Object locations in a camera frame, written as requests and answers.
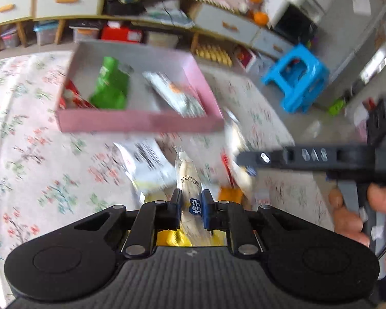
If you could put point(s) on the green snack packet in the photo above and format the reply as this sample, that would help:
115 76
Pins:
112 86

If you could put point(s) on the red cardboard box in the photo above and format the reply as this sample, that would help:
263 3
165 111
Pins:
122 34

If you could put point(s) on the yellow snack packet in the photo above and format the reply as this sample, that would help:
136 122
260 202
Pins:
180 234

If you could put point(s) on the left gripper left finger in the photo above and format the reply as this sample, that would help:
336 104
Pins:
147 222

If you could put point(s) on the right hand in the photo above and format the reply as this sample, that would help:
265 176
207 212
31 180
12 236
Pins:
349 223

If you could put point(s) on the red white candy packet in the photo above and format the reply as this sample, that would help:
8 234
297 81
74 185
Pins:
225 162

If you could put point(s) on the silver white snack packet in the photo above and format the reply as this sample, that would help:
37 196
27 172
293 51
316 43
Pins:
179 98

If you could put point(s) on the lower orange fruit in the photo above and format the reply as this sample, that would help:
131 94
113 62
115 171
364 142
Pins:
260 18

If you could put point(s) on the clear white bread packet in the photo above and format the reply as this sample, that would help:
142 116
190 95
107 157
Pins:
188 182

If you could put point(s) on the blue plastic stool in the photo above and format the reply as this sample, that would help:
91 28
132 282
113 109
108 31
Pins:
300 76

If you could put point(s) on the yellow egg tray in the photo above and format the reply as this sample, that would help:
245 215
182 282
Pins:
213 53

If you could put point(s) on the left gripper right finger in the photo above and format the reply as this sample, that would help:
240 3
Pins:
231 218

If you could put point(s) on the wooden tv cabinet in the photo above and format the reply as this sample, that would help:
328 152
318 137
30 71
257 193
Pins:
199 18

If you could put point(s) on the floral white tablecloth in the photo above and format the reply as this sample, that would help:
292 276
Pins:
49 179

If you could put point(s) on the white blue cake packet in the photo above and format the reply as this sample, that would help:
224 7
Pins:
146 166

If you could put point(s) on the red white snack packet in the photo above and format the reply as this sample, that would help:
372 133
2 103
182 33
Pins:
71 98

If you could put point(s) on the pink cardboard box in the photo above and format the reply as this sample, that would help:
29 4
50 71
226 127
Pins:
145 111

